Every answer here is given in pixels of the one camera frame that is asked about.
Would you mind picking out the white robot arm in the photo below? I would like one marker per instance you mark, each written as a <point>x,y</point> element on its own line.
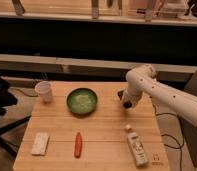
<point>142,79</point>

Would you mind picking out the white sponge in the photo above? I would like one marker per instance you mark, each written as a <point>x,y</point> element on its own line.
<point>40,144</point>

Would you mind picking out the green bowl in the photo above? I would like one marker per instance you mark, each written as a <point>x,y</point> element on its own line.
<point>82,101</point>

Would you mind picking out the white paper cup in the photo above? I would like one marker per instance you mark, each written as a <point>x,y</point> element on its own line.
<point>44,90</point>

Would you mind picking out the orange carrot toy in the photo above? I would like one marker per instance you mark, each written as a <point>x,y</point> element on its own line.
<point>78,145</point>

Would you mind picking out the white lotion bottle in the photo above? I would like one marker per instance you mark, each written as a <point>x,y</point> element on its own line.
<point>136,147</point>

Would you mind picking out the black office chair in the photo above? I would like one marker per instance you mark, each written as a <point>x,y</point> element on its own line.
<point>11,128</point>

